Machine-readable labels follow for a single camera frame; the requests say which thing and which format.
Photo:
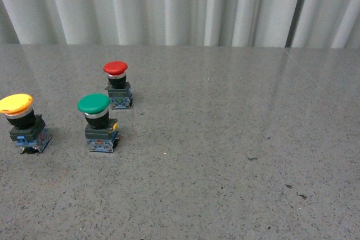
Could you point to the white pleated curtain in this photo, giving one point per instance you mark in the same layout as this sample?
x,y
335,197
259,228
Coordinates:
x,y
238,23

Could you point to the yellow mushroom push button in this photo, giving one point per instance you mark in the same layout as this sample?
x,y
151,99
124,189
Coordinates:
x,y
29,130

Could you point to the green mushroom push button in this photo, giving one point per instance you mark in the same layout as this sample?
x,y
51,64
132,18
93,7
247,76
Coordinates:
x,y
101,131

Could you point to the red mushroom push button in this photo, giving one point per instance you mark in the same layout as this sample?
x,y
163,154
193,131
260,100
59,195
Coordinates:
x,y
118,88

